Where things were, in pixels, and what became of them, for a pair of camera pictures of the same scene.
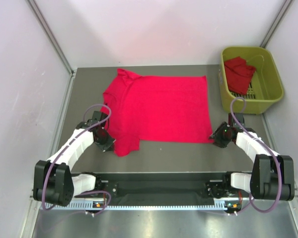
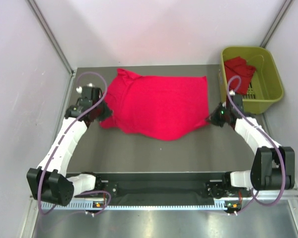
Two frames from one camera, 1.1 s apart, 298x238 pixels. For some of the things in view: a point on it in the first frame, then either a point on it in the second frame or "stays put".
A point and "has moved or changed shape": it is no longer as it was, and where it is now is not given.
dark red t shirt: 239,75 stays put
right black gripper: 219,141 to 212,118
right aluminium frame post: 276,23 stays put
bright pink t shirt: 174,109 has moved or changed shape
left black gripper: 107,147 to 107,113
